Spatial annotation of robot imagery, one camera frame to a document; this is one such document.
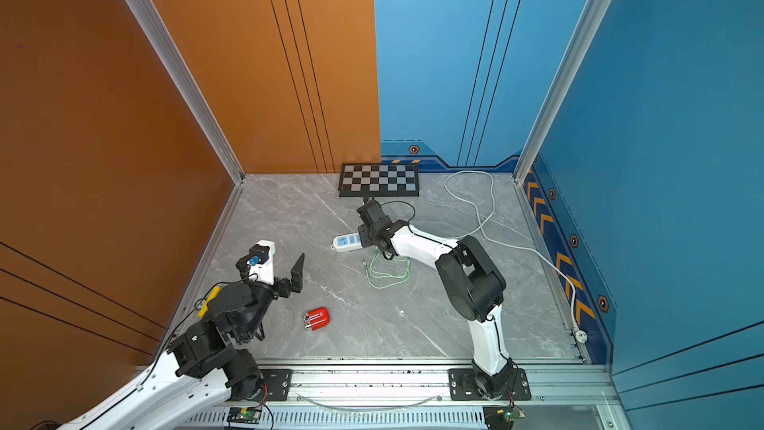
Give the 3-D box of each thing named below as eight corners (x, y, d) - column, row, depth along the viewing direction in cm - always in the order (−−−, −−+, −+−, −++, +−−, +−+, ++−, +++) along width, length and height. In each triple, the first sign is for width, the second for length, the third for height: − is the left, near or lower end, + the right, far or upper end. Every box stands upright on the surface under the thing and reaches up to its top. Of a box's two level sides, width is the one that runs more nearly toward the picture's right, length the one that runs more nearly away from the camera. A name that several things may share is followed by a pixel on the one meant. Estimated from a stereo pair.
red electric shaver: (306, 333, 83) (303, 329, 81) (305, 316, 87) (302, 312, 84) (331, 326, 85) (329, 322, 82) (329, 309, 88) (327, 305, 85)
